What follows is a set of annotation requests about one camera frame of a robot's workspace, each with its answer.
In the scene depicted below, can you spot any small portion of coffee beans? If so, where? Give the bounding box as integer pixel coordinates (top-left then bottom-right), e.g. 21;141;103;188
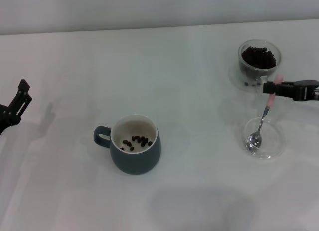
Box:
119;135;154;152

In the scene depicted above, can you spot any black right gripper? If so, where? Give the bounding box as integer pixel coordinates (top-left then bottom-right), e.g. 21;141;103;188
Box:
262;79;319;102

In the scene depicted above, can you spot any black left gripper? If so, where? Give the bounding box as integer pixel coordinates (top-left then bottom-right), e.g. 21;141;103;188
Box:
0;79;34;137

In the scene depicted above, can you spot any dark blue-grey ceramic mug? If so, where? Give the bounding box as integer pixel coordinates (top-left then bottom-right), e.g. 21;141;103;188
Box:
93;113;162;176

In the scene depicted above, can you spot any small clear glass dish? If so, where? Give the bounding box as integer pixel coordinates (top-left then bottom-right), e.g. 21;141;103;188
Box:
239;116;286;161

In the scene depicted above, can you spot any pile of coffee beans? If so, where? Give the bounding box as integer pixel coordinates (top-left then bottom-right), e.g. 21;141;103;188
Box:
240;46;277;69

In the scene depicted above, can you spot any clear glass cup with handle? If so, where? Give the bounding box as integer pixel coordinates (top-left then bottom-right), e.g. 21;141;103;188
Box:
237;39;282;92

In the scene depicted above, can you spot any pink handled metal spoon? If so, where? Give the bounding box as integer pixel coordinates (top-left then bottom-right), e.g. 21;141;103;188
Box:
245;75;284;152

